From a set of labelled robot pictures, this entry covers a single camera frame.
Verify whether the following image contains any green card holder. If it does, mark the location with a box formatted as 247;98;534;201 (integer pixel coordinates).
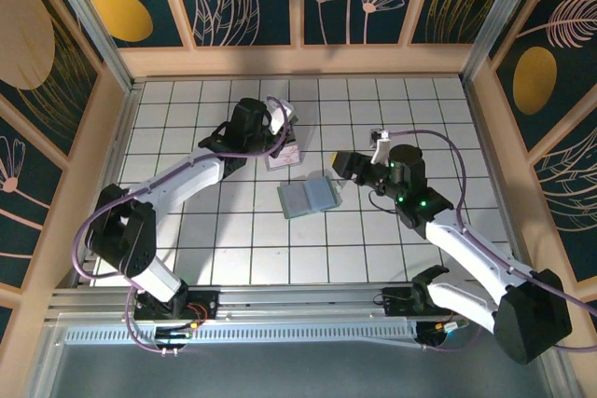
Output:
276;175;340;220

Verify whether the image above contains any white card red drawing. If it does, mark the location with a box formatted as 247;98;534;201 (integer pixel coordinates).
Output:
267;142;303;170

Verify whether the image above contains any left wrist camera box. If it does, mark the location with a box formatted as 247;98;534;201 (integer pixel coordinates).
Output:
265;95;298;136

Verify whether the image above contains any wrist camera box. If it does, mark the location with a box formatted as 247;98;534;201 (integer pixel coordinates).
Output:
265;95;298;136
368;127;392;166

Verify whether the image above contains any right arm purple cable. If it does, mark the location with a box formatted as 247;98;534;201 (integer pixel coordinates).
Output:
386;130;597;352

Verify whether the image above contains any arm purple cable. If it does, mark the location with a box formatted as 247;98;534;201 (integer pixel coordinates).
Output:
74;95;298;356
386;130;597;352

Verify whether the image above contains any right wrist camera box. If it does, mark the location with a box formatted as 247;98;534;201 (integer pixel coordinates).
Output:
368;127;392;166

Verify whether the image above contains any aluminium table side rail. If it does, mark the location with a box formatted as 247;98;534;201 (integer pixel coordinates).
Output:
461;78;533;281
76;83;144;290

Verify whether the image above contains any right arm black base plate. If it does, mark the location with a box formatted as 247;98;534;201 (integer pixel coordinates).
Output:
382;286;467;320

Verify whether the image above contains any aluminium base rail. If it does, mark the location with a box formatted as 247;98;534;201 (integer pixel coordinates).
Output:
45;283;552;324

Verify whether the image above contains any red power wire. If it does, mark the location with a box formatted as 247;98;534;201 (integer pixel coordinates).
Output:
185;302;210;330
437;303;470;335

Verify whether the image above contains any aluminium corner post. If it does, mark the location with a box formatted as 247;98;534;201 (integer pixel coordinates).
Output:
461;0;547;87
39;0;141;91

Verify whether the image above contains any perforated metal cable tray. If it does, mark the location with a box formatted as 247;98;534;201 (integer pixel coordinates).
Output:
63;324;421;347

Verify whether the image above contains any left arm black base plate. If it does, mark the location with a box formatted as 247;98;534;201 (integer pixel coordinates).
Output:
133;290;220;323

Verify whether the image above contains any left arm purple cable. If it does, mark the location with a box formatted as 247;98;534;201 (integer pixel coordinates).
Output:
74;95;298;356

